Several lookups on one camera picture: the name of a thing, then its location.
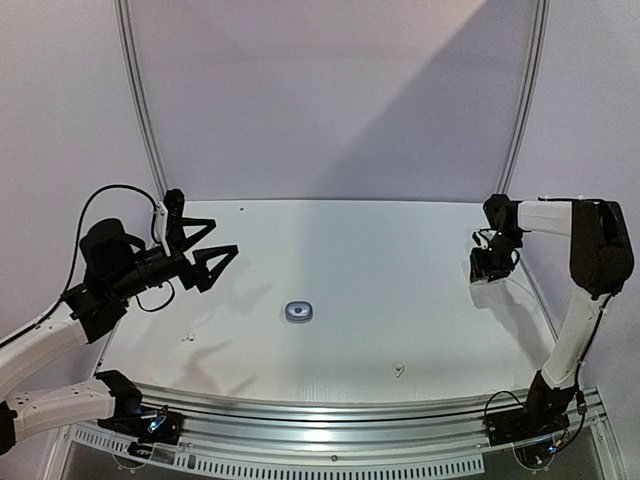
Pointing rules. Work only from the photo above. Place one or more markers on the right aluminium frame post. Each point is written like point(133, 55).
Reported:
point(526, 95)

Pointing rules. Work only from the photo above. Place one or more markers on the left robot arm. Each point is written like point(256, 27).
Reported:
point(119, 267)

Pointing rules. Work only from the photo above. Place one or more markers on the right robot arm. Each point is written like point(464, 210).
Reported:
point(601, 260)

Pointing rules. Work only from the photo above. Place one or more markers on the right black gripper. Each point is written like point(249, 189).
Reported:
point(486, 265)

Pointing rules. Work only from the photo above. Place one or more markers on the aluminium frame post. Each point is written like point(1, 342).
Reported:
point(124, 21)
point(526, 95)

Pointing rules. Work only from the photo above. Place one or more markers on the perforated cable tray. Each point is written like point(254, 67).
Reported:
point(93, 453)

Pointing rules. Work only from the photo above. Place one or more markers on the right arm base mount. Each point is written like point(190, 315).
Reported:
point(537, 416)

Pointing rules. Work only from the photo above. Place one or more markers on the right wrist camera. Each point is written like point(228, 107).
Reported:
point(483, 238)

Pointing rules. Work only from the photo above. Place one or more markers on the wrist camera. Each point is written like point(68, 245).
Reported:
point(167, 228)
point(483, 238)

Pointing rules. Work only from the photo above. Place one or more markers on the front aluminium rail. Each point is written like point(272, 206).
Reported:
point(261, 424)

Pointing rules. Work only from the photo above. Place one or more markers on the left aluminium frame post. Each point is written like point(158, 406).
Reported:
point(124, 21)

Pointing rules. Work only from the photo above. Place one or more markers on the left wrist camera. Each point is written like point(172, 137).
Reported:
point(167, 228)

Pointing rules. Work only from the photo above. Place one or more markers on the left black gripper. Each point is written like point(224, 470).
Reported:
point(188, 272)

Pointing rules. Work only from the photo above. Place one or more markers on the blue-grey earbud charging case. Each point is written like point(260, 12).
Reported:
point(298, 312)

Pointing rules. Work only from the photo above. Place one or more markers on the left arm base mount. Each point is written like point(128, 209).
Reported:
point(147, 425)

